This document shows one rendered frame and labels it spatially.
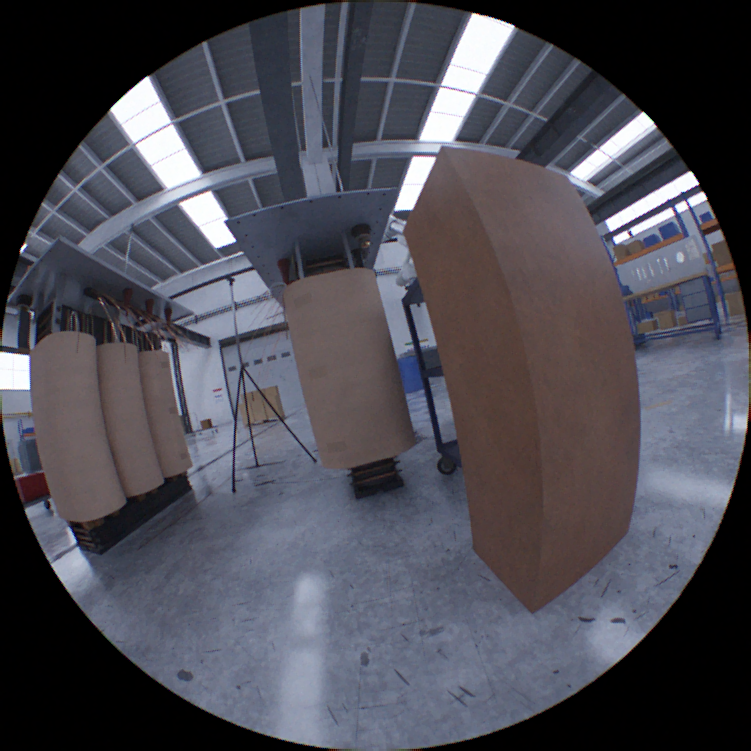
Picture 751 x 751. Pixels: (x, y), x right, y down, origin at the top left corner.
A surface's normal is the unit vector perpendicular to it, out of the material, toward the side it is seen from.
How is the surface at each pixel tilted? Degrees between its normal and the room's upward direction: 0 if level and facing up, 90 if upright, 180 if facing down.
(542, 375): 90
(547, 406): 90
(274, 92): 180
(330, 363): 90
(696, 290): 90
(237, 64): 174
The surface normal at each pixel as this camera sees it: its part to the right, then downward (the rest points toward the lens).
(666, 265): -0.96, 0.23
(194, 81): 0.14, 0.99
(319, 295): 0.17, -0.05
